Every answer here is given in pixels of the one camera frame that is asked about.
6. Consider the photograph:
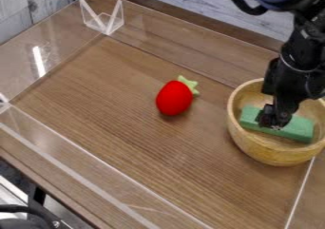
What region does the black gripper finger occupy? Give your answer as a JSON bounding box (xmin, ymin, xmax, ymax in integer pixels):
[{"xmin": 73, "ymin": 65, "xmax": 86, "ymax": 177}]
[
  {"xmin": 273, "ymin": 111, "xmax": 292, "ymax": 128},
  {"xmin": 257, "ymin": 104, "xmax": 275, "ymax": 127}
]

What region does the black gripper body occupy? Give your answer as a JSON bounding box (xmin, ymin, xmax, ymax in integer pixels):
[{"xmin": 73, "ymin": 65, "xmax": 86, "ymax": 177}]
[{"xmin": 263, "ymin": 29, "xmax": 325, "ymax": 116}]

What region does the green rectangular block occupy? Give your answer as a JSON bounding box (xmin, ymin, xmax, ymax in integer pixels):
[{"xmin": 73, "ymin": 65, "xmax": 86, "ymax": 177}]
[{"xmin": 239, "ymin": 105, "xmax": 315, "ymax": 143}]

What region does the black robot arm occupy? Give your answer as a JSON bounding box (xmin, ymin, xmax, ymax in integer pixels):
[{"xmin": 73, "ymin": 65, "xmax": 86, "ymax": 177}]
[{"xmin": 232, "ymin": 0, "xmax": 325, "ymax": 128}]

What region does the light wooden bowl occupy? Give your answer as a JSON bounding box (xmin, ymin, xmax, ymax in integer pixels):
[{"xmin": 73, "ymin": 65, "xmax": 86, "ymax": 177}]
[{"xmin": 228, "ymin": 79, "xmax": 325, "ymax": 166}]

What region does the red plush strawberry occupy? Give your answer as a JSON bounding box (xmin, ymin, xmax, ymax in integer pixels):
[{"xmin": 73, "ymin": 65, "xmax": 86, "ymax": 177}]
[{"xmin": 156, "ymin": 75, "xmax": 200, "ymax": 116}]

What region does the clear acrylic corner bracket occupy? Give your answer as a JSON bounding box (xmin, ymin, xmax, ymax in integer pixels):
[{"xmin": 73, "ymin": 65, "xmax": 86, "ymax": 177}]
[{"xmin": 79, "ymin": 0, "xmax": 125, "ymax": 36}]

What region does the clear acrylic tray wall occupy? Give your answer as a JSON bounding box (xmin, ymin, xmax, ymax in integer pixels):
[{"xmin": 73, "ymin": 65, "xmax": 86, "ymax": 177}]
[{"xmin": 0, "ymin": 96, "xmax": 206, "ymax": 229}]

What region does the black cable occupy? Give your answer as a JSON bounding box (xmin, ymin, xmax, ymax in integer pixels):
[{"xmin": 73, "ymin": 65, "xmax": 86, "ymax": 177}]
[{"xmin": 0, "ymin": 203, "xmax": 57, "ymax": 229}]

